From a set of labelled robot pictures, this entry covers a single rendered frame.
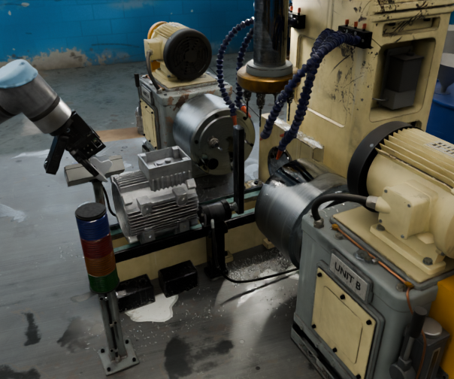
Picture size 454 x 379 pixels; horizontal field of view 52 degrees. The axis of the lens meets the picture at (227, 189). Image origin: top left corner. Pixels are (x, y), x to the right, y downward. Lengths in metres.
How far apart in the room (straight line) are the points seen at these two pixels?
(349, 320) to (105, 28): 6.16
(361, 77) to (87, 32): 5.73
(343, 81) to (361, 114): 0.11
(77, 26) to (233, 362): 5.99
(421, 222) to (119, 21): 6.22
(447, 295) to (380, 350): 0.16
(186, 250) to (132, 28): 5.65
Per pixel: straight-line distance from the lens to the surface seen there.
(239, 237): 1.43
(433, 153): 0.85
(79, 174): 1.43
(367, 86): 1.33
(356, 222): 0.96
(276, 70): 1.28
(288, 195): 1.11
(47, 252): 1.58
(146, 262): 1.34
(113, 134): 4.06
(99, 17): 6.78
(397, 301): 0.84
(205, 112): 1.55
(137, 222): 1.23
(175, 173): 1.25
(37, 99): 1.17
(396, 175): 0.86
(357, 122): 1.35
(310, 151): 1.34
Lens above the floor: 1.70
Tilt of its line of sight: 30 degrees down
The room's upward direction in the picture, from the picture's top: 1 degrees counter-clockwise
